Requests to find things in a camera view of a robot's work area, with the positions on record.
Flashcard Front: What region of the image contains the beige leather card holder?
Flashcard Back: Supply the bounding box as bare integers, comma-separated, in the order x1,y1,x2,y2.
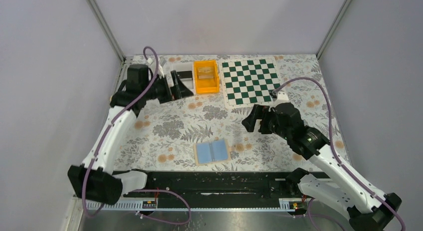
194,139,231,166

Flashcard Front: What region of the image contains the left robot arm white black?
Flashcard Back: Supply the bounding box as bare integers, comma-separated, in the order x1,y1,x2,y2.
67,64,193,205

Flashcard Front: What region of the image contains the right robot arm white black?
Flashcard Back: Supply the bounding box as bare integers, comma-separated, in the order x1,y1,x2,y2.
242,103,402,231

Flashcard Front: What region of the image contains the white plastic bin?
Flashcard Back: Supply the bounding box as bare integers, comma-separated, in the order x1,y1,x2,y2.
170,62,196,95

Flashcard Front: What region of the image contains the black box in white bin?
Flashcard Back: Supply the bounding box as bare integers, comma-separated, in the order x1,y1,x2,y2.
177,70,193,80

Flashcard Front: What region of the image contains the orange plastic bin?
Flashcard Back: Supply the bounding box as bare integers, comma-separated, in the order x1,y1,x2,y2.
194,60,219,94

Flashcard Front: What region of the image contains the wooden block in orange bin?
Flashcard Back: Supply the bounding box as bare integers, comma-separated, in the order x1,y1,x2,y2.
197,67,214,79

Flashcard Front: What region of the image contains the green white chessboard mat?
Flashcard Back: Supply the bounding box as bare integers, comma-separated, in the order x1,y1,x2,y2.
217,56,283,109

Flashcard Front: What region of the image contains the floral table cloth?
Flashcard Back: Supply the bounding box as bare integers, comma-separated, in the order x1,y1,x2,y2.
114,54,348,172

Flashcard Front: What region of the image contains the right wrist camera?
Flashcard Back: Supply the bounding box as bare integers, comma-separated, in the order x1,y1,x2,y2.
272,91,289,106

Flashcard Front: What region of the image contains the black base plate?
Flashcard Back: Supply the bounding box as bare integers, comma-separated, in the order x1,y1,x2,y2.
125,172,307,207

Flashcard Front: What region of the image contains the slotted cable duct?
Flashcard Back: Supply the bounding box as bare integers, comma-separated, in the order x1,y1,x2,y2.
102,198,297,212

